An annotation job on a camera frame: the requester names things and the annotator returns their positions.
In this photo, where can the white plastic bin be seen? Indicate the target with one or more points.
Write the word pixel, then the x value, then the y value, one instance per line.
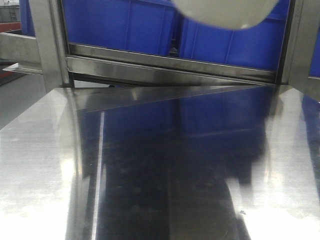
pixel 226 14

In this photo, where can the blue crate left on shelf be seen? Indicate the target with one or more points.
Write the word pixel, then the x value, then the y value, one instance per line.
pixel 144 26

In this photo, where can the blue crate on shelf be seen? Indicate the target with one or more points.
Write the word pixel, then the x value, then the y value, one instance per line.
pixel 144 26
pixel 258 47

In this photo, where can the blue crate right on shelf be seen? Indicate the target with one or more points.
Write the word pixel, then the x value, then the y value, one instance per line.
pixel 258 47

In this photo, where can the blue crate far left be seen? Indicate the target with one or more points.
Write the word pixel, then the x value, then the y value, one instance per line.
pixel 26 21

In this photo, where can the blue crate far right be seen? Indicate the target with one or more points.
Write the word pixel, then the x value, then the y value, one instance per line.
pixel 315 62

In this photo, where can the stainless steel shelf frame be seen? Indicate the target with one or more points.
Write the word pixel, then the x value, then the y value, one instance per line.
pixel 49 54

